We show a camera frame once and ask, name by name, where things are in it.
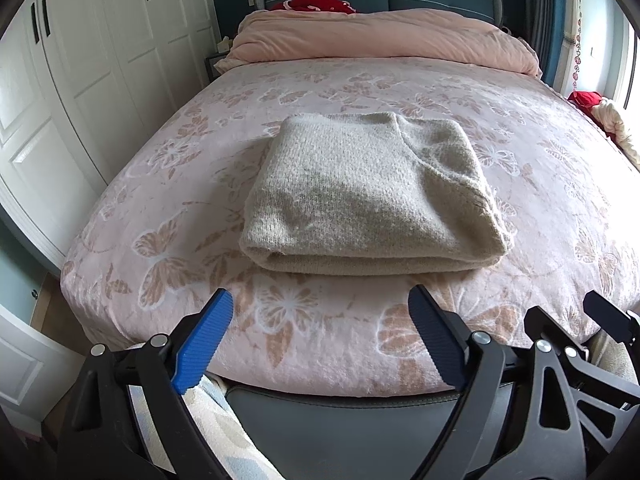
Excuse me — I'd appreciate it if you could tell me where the cream knitted sweater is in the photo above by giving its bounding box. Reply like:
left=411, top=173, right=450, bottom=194
left=239, top=111, right=515, bottom=277

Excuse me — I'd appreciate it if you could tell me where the red bead string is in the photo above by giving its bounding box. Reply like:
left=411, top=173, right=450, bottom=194
left=572, top=0, right=586, bottom=94

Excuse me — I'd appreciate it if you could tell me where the light patterned cloth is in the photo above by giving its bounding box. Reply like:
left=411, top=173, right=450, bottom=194
left=184, top=377, right=281, bottom=480

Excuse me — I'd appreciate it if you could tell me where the window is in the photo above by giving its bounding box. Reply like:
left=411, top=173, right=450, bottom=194
left=614, top=10, right=640, bottom=113

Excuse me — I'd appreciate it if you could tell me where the beige cloth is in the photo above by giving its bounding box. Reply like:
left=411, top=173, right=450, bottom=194
left=590, top=332, right=640, bottom=387

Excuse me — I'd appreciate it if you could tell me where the plain red cloth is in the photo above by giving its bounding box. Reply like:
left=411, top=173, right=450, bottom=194
left=567, top=91, right=609, bottom=122

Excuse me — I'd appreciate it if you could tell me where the bed with floral pink cover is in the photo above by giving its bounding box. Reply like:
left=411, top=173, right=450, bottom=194
left=60, top=55, right=640, bottom=397

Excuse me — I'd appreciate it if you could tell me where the grey blue curtain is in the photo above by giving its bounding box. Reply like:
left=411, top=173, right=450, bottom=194
left=520, top=0, right=569, bottom=84

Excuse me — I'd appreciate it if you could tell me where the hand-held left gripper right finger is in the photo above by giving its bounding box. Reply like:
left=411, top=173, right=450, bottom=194
left=407, top=284, right=587, bottom=480

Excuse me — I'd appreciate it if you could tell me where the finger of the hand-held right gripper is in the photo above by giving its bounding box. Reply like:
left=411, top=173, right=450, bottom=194
left=582, top=290, right=640, bottom=342
left=524, top=305, right=640, bottom=461

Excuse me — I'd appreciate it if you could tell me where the white wardrobe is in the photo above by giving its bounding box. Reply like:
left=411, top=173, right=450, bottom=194
left=0, top=0, right=222, bottom=257

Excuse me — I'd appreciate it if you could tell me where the dark nightstand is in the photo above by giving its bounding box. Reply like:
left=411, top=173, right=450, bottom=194
left=204, top=52, right=234, bottom=82

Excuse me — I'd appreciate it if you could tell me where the red cloth with white print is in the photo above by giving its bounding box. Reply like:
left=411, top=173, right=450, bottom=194
left=271, top=0, right=359, bottom=15

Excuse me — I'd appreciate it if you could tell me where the pink duvet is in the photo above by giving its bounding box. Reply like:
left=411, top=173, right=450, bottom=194
left=214, top=9, right=543, bottom=79

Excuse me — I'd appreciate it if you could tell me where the grey padded bed footboard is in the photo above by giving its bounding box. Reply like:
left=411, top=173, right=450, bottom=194
left=225, top=382, right=468, bottom=480

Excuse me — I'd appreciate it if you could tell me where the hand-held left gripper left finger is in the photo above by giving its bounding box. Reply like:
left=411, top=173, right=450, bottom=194
left=57, top=287, right=235, bottom=480

